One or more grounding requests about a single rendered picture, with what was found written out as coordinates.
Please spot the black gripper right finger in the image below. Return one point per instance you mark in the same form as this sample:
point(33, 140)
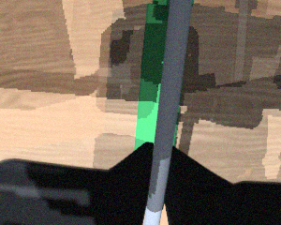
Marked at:
point(195, 195)

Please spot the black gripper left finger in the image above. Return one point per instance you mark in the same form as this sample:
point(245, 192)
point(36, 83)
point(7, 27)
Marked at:
point(42, 193)

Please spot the green u-shaped bracket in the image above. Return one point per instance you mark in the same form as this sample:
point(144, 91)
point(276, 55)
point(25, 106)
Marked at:
point(151, 70)

